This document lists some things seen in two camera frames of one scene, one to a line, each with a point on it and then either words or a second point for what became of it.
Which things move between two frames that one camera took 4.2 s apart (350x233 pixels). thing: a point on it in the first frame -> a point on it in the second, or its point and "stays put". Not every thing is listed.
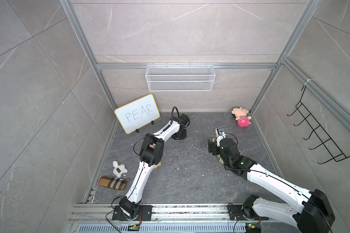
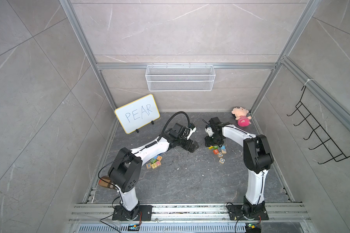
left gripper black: x=183 y=137 -> x=194 y=147
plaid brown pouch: x=113 y=182 stays put
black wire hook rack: x=335 y=151 stays put
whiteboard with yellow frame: x=138 y=113 stays put
